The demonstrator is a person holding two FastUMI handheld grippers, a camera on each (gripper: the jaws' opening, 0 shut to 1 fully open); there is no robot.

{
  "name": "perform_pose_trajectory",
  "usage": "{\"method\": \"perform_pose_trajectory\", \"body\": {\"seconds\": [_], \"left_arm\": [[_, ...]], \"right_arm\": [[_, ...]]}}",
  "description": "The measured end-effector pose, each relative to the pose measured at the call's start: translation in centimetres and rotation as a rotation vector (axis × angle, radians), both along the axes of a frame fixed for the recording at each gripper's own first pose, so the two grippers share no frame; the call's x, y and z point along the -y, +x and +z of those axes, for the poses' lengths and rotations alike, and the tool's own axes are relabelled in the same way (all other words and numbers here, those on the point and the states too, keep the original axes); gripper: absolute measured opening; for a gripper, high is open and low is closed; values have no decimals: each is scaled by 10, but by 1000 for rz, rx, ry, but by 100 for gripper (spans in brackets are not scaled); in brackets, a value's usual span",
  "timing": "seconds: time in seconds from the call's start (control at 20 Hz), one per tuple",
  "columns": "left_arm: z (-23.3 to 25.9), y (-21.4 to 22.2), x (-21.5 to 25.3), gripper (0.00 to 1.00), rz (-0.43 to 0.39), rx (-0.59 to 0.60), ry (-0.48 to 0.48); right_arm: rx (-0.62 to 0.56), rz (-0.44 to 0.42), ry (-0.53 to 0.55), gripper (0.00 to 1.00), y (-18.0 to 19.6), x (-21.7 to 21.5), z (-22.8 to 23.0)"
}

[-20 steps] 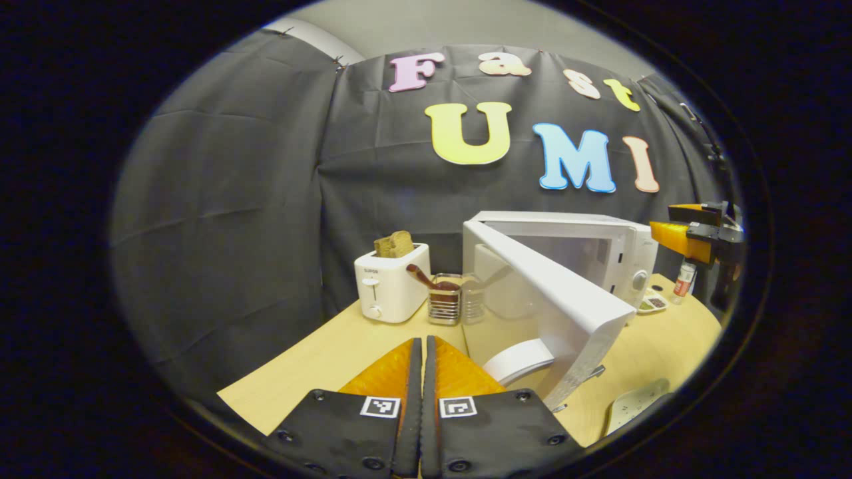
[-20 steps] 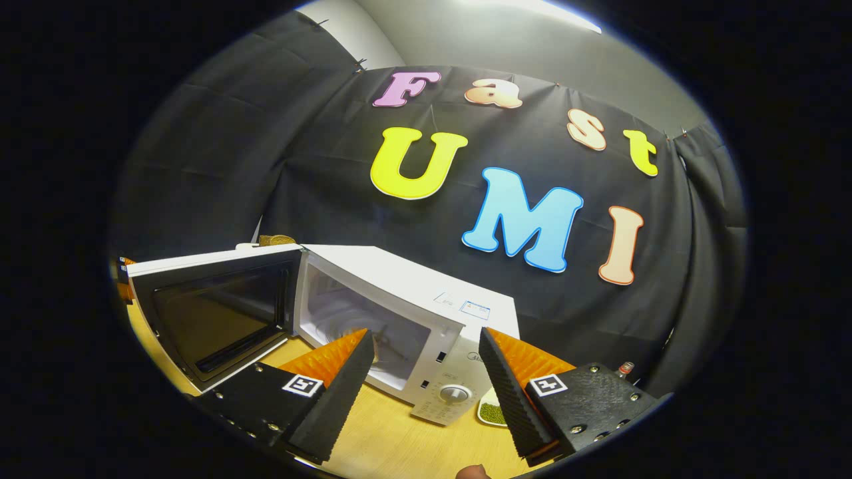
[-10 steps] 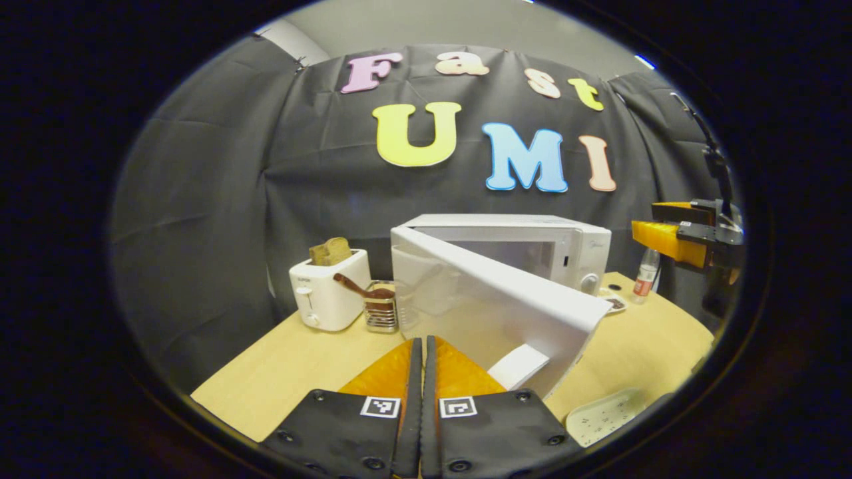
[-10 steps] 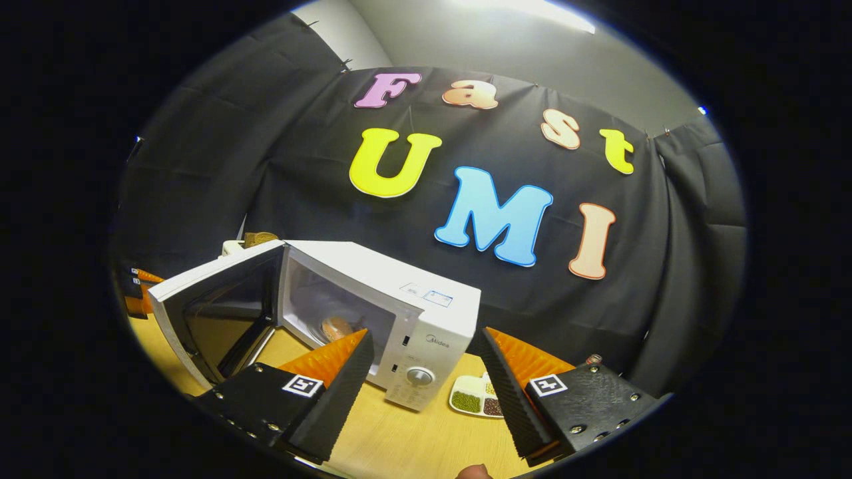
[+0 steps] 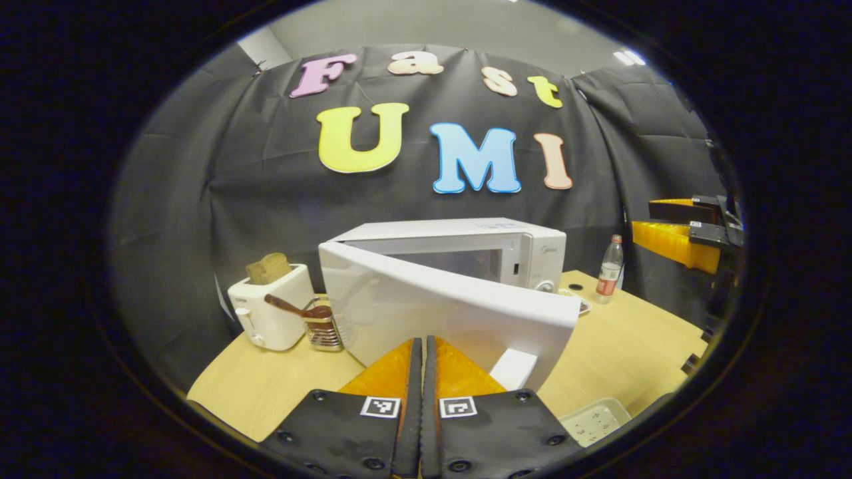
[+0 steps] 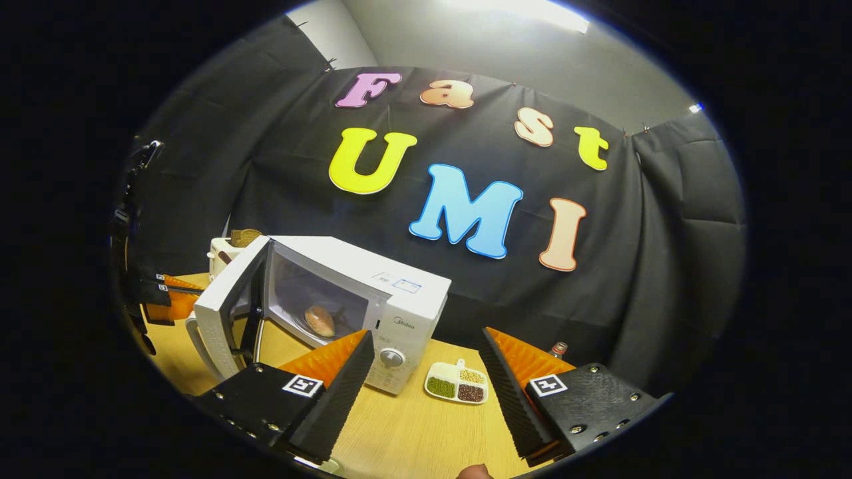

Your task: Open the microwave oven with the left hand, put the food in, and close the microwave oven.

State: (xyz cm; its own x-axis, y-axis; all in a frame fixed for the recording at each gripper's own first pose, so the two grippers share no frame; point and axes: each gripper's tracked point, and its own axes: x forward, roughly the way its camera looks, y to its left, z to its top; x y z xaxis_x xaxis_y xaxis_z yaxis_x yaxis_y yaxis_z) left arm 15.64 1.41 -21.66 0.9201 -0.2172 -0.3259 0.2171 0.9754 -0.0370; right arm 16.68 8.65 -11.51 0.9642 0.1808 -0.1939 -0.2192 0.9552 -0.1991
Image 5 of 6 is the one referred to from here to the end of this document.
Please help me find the clear bottle with red label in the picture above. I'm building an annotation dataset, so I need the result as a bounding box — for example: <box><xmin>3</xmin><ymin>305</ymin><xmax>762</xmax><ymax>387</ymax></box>
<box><xmin>594</xmin><ymin>234</ymin><xmax>624</xmax><ymax>305</ymax></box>

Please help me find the white microwave oven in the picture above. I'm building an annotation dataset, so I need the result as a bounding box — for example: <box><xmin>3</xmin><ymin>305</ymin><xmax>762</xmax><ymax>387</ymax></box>
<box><xmin>318</xmin><ymin>218</ymin><xmax>582</xmax><ymax>393</ymax></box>

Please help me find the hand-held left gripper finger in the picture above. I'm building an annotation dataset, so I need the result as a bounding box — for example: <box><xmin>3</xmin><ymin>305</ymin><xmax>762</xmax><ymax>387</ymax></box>
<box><xmin>421</xmin><ymin>336</ymin><xmax>582</xmax><ymax>479</ymax></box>
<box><xmin>258</xmin><ymin>337</ymin><xmax>424</xmax><ymax>479</ymax></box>

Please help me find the brown bread slice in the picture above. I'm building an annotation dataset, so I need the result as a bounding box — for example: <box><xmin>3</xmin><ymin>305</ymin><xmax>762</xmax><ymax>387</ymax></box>
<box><xmin>246</xmin><ymin>253</ymin><xmax>292</xmax><ymax>285</ymax></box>

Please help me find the white toaster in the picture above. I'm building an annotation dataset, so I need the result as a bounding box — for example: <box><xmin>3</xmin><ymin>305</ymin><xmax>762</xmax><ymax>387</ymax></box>
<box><xmin>228</xmin><ymin>263</ymin><xmax>315</xmax><ymax>351</ymax></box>

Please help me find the black backdrop cloth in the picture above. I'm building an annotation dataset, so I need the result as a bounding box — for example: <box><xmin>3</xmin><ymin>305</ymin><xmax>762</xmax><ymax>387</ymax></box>
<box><xmin>106</xmin><ymin>43</ymin><xmax>733</xmax><ymax>393</ymax></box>

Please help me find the metal wire rack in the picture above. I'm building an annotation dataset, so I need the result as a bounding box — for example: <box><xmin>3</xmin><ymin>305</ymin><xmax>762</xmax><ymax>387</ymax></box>
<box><xmin>304</xmin><ymin>299</ymin><xmax>345</xmax><ymax>353</ymax></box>

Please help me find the white rectangular tray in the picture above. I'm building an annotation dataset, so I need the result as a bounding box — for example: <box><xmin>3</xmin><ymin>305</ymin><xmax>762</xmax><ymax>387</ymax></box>
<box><xmin>559</xmin><ymin>398</ymin><xmax>632</xmax><ymax>448</ymax></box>

